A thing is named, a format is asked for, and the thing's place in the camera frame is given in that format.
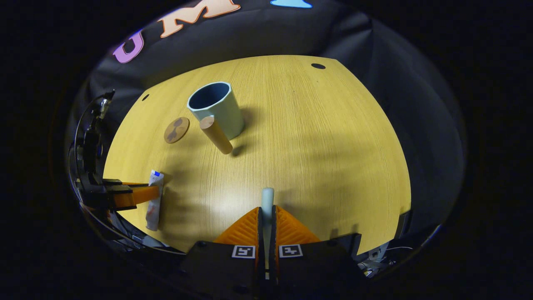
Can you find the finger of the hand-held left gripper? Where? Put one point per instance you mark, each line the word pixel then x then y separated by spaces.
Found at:
pixel 137 195

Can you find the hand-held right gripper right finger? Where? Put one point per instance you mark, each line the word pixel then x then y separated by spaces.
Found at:
pixel 274 246

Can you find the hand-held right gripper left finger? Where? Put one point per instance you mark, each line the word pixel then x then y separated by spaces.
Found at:
pixel 260 239

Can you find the white toothpaste tube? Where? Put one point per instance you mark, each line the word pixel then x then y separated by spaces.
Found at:
pixel 154 208

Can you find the pale green toothbrush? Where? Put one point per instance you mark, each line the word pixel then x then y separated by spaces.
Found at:
pixel 267 200

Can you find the round brown coaster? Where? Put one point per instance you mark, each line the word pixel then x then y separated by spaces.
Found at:
pixel 176 130

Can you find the black backdrop cloth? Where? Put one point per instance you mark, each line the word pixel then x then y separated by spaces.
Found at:
pixel 283 33

